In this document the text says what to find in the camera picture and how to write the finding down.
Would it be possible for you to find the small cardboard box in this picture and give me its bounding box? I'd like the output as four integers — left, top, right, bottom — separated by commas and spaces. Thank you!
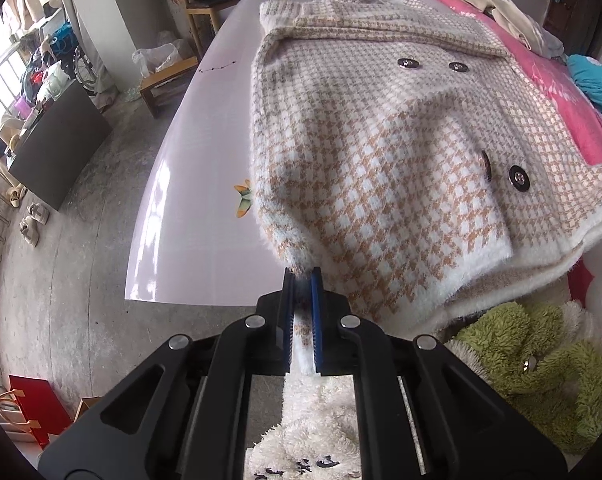
75, 396, 102, 423

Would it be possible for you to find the beige white houndstooth coat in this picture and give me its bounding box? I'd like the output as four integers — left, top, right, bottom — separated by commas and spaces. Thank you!
251, 0, 602, 376

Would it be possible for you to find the lilac printed bed sheet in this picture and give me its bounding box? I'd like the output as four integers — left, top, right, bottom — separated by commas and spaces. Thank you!
125, 0, 432, 306

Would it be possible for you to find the small wooden stool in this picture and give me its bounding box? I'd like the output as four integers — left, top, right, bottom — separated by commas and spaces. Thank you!
140, 56, 200, 119

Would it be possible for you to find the metal railing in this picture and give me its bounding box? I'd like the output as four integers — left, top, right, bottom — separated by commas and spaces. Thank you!
0, 40, 32, 161

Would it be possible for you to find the pale grey-blue garment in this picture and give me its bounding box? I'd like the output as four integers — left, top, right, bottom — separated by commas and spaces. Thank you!
524, 20, 567, 58

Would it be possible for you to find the teal garment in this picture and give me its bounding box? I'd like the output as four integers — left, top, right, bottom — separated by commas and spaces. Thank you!
566, 54, 602, 128

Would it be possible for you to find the beige garment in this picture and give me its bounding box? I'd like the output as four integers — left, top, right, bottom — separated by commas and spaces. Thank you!
454, 0, 544, 48

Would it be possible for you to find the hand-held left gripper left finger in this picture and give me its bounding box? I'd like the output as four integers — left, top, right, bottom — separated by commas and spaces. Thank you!
38, 267, 297, 480

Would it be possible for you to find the green plush toy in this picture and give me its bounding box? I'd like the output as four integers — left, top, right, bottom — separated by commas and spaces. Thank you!
443, 302, 602, 456

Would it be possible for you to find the pink floral blanket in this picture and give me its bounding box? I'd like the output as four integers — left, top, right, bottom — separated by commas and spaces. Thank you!
428, 0, 602, 351

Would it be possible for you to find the dark cabinet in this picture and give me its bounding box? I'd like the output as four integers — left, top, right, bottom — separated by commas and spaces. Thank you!
8, 80, 114, 211

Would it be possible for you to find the brown wooden door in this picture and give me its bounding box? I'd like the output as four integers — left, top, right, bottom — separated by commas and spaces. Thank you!
544, 0, 602, 56

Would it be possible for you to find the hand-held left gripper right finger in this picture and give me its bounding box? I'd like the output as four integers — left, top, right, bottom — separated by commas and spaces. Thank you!
308, 266, 567, 480

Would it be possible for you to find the wheelchair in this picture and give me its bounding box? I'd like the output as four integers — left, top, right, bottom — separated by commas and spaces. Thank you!
48, 22, 104, 96

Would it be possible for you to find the wooden chair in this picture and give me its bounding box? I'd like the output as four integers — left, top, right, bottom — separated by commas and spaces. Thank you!
173, 0, 282, 58

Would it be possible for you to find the red gift bag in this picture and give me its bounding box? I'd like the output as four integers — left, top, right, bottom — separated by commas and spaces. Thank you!
0, 374, 74, 450

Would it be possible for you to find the white plastic bag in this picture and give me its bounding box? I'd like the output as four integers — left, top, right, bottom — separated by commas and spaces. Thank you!
132, 42, 182, 78

